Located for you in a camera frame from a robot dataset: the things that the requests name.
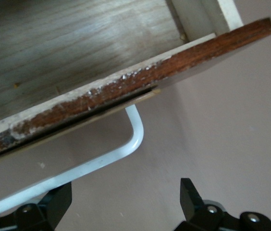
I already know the white metal drawer handle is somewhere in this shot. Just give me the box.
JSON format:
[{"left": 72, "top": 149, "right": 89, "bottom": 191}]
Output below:
[{"left": 0, "top": 105, "right": 144, "bottom": 215}]

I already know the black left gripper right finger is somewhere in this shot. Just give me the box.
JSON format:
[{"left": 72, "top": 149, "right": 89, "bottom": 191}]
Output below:
[{"left": 176, "top": 178, "right": 271, "bottom": 231}]

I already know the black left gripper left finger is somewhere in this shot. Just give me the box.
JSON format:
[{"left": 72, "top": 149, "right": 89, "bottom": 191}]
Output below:
[{"left": 0, "top": 180, "right": 73, "bottom": 231}]

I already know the light wood drawer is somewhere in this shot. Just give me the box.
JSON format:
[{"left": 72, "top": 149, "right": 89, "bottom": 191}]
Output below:
[{"left": 0, "top": 0, "right": 271, "bottom": 167}]

